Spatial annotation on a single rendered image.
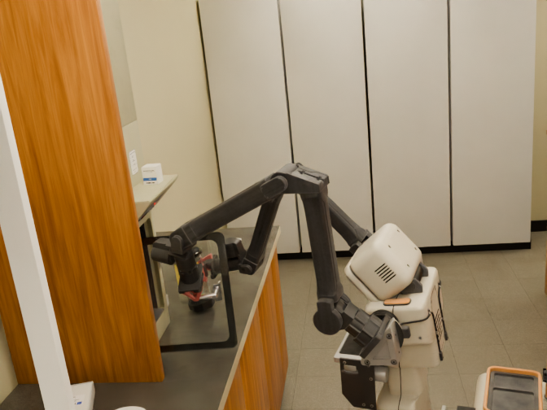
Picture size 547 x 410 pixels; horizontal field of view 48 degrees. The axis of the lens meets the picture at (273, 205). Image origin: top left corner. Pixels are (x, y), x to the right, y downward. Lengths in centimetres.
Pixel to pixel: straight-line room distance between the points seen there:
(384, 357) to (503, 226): 367
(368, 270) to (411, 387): 39
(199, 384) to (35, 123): 91
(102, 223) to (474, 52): 359
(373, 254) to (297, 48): 330
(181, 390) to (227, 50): 337
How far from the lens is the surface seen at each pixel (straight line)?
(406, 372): 187
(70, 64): 177
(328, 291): 159
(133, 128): 212
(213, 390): 194
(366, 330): 161
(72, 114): 179
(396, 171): 496
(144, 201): 187
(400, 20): 481
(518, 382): 200
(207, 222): 166
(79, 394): 200
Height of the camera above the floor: 200
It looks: 17 degrees down
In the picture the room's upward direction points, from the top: 6 degrees counter-clockwise
